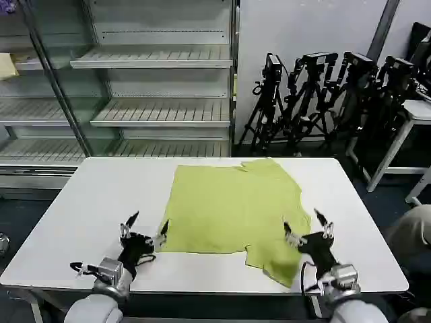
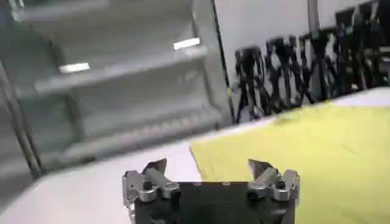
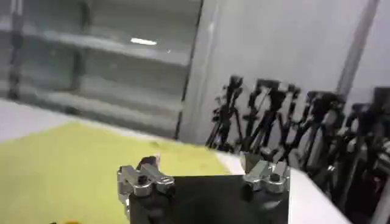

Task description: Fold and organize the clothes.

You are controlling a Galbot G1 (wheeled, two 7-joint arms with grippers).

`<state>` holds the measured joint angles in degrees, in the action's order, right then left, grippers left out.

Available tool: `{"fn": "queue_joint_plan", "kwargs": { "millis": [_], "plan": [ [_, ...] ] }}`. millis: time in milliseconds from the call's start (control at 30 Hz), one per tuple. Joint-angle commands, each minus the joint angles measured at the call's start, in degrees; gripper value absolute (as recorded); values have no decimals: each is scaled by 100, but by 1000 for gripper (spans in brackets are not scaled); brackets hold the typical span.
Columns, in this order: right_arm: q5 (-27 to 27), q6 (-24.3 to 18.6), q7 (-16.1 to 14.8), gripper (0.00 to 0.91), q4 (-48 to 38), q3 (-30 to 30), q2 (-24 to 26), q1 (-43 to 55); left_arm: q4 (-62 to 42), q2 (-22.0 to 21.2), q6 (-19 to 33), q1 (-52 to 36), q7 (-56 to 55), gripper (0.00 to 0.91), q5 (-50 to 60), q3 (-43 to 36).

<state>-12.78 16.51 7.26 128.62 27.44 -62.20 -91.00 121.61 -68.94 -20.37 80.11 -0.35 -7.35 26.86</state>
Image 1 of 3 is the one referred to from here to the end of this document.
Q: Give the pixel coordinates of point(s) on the black tripod with camera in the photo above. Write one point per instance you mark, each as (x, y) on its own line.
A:
(273, 72)
(397, 74)
(313, 87)
(358, 67)

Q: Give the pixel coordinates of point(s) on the yellow-green shirt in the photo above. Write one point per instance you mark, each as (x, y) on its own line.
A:
(229, 208)

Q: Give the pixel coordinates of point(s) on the small white side table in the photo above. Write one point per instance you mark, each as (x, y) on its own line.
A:
(419, 112)

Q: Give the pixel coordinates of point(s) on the glass-fronted shelf cabinet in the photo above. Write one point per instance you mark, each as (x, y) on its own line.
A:
(37, 107)

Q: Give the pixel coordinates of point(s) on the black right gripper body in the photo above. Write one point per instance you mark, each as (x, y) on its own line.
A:
(318, 249)

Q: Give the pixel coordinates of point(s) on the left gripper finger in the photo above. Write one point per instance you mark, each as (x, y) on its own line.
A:
(163, 233)
(129, 222)

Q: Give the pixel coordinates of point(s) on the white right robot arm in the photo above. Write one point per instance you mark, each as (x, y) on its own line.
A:
(353, 313)

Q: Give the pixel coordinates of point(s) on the white work table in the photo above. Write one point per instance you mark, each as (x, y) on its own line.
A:
(101, 188)

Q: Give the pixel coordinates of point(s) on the grey round floor object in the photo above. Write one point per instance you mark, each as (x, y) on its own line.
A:
(3, 244)

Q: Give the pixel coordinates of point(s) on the black monitor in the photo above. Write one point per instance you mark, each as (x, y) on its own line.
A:
(422, 50)

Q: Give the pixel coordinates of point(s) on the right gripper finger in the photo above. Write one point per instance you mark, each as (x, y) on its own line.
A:
(326, 228)
(292, 238)

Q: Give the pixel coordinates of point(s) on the white empty shelf unit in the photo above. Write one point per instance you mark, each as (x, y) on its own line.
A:
(161, 57)

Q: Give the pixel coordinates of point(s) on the person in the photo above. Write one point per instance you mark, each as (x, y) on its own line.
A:
(414, 228)

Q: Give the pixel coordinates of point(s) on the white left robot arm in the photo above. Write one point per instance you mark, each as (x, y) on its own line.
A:
(91, 309)

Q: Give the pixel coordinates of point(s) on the purple item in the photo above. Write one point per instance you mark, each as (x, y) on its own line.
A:
(6, 6)

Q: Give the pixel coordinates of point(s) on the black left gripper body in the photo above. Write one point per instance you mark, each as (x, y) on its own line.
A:
(136, 247)

